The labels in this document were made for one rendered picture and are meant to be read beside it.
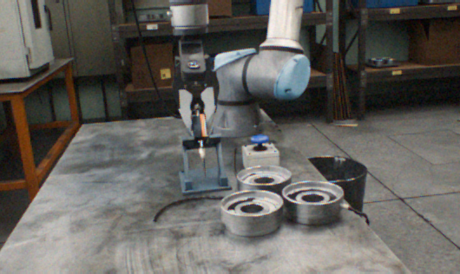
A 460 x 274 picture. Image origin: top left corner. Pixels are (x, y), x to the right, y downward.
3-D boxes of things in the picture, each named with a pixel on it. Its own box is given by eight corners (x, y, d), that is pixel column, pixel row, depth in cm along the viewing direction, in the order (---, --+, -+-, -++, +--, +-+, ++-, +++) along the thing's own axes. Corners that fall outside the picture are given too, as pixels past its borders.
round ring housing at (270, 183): (303, 196, 93) (302, 175, 92) (257, 210, 88) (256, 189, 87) (271, 180, 102) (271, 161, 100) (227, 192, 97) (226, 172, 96)
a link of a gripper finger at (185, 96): (190, 125, 108) (192, 83, 105) (193, 132, 102) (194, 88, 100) (176, 125, 107) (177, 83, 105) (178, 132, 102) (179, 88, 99)
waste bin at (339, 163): (377, 269, 211) (380, 177, 199) (302, 278, 208) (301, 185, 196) (349, 233, 244) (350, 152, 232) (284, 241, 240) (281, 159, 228)
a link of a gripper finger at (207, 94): (216, 120, 108) (209, 81, 106) (220, 127, 103) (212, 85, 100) (203, 124, 108) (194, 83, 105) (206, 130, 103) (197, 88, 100)
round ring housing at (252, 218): (286, 237, 77) (285, 213, 76) (220, 240, 78) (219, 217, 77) (280, 209, 87) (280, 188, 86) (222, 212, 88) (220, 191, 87)
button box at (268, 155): (279, 172, 106) (279, 150, 105) (247, 174, 106) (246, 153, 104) (272, 159, 114) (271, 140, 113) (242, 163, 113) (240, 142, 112)
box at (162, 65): (185, 85, 429) (181, 42, 418) (128, 90, 419) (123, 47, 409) (179, 79, 467) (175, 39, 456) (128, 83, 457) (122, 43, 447)
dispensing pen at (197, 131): (199, 177, 97) (189, 100, 102) (198, 182, 101) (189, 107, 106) (209, 176, 97) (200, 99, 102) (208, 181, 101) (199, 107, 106)
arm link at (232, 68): (232, 91, 147) (229, 46, 143) (270, 94, 139) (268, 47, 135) (207, 99, 137) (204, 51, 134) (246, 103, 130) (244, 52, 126)
